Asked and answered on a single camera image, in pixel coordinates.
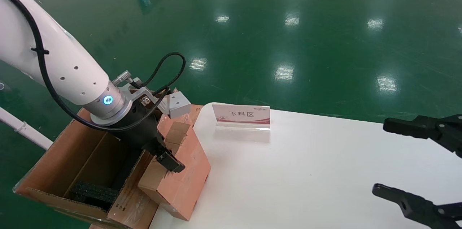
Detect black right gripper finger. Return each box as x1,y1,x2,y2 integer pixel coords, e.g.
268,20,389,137
383,114,462,158
372,183,462,229

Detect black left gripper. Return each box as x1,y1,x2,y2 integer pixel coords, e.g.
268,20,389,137
106,101,186,173

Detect small cardboard box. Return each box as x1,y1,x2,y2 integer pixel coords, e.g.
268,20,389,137
138,113,212,221

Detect large open cardboard box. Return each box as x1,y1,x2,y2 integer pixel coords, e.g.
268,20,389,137
14,88,202,229

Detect black foam insert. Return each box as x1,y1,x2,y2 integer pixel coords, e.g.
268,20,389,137
72,181,119,204

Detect white red sign card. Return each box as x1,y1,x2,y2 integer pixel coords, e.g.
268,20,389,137
212,103,271,131

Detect white plastic pipe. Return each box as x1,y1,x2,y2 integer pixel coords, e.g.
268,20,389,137
0,107,54,150

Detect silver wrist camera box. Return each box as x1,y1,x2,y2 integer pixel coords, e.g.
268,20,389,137
159,91,191,119

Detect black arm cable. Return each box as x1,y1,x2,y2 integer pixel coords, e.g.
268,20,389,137
0,0,186,132

